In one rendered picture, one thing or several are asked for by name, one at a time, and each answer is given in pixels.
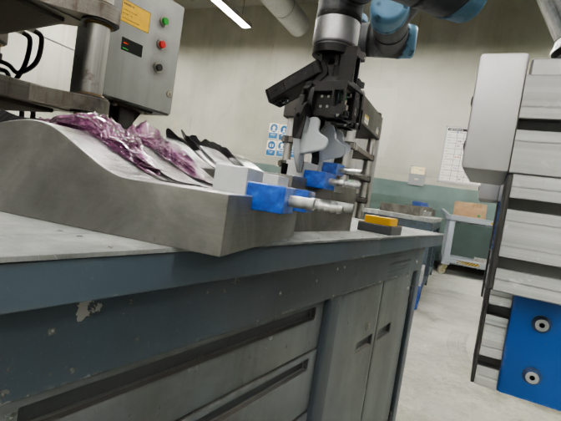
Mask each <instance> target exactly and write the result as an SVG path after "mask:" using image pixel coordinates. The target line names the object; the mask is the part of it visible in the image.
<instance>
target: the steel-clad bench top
mask: <svg viewBox="0 0 561 421"><path fill-rule="evenodd" d="M358 221H364V220H362V219H357V218H351V229H350V230H349V231H294V235H293V236H291V237H287V238H285V239H281V240H278V241H273V242H270V243H267V244H264V245H261V246H285V245H299V244H312V243H326V242H338V241H364V240H378V239H392V238H405V237H419V236H444V235H445V234H442V233H437V232H432V231H423V230H419V229H413V228H409V227H404V226H402V233H401V235H399V236H388V235H383V234H379V233H375V232H370V231H362V230H358V229H357V225H358ZM256 247H259V246H256ZM180 251H187V250H182V249H178V248H173V247H170V246H162V245H158V244H154V243H149V242H146V241H138V240H134V239H129V238H126V237H122V236H114V235H110V234H105V233H102V232H97V231H90V230H85V229H82V228H78V227H73V226H66V225H62V224H58V223H53V222H49V221H41V220H38V219H33V218H29V217H25V216H18V215H14V214H9V213H5V212H1V211H0V263H8V262H21V261H46V260H60V259H74V258H87V257H101V256H127V255H139V254H153V253H166V252H180Z"/></svg>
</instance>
